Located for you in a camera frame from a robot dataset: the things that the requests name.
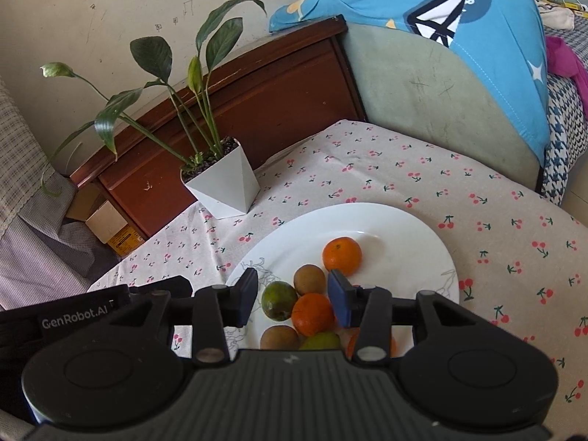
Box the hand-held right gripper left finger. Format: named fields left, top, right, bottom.
left=108, top=267, right=259, bottom=369

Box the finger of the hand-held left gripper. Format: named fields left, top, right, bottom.
left=129, top=276, right=194, bottom=298

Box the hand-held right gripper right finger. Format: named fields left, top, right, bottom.
left=327, top=269, right=484, bottom=369

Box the green tangerine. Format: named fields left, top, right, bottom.
left=300, top=331, right=341, bottom=351
left=262, top=282, right=298, bottom=321

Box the orange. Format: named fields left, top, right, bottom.
left=322, top=236, right=363, bottom=277
left=291, top=293, right=336, bottom=337
left=344, top=327, right=398, bottom=359

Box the brown round fruit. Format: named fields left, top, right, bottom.
left=294, top=264, right=328, bottom=295
left=260, top=325, right=300, bottom=351

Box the white plate with line drawing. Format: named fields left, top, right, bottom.
left=225, top=202, right=460, bottom=352

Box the checked cloth cover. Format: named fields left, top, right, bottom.
left=0, top=76, right=120, bottom=311

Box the cardboard box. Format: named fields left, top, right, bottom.
left=67, top=183, right=141, bottom=258

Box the green plant in white pot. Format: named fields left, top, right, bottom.
left=39, top=0, right=267, bottom=220

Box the cherry print tablecloth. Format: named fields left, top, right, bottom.
left=87, top=119, right=588, bottom=419

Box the brown wooden headboard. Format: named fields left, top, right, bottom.
left=69, top=16, right=368, bottom=240

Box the green mattress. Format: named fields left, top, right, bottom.
left=342, top=23, right=545, bottom=194

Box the houndstooth cloth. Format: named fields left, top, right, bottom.
left=539, top=23, right=588, bottom=207

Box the blue pillow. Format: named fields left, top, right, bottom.
left=269, top=0, right=549, bottom=161

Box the pink cloth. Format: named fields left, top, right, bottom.
left=546, top=37, right=588, bottom=79

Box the beige cloth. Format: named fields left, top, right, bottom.
left=537, top=2, right=575, bottom=29

